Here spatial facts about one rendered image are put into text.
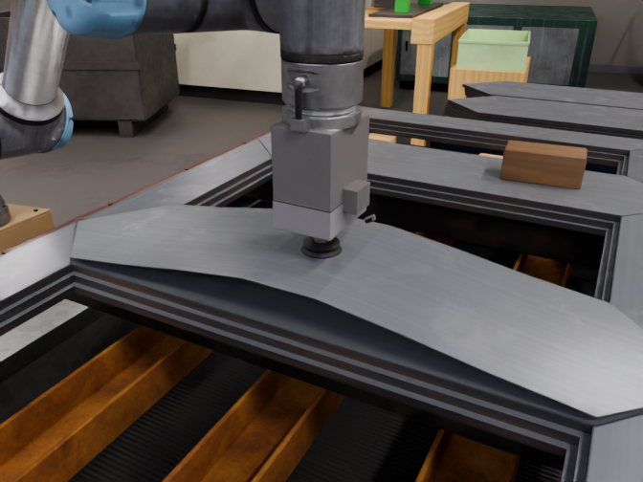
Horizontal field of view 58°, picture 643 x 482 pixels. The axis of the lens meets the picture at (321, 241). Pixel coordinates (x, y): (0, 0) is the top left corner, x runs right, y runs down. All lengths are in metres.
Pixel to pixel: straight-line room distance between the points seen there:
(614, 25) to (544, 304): 6.84
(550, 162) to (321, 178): 0.50
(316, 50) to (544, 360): 0.32
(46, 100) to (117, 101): 3.25
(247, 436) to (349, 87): 0.40
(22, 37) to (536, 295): 0.82
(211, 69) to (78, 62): 1.40
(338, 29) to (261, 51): 4.63
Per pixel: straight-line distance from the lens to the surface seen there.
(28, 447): 0.75
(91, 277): 0.71
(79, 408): 0.77
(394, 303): 0.54
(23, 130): 1.15
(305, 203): 0.55
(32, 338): 0.92
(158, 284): 0.66
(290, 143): 0.53
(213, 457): 0.66
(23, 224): 1.19
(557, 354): 0.55
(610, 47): 7.41
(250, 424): 0.70
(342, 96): 0.52
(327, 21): 0.51
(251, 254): 0.61
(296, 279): 0.55
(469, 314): 0.55
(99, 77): 4.37
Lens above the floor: 1.16
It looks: 26 degrees down
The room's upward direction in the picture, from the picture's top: straight up
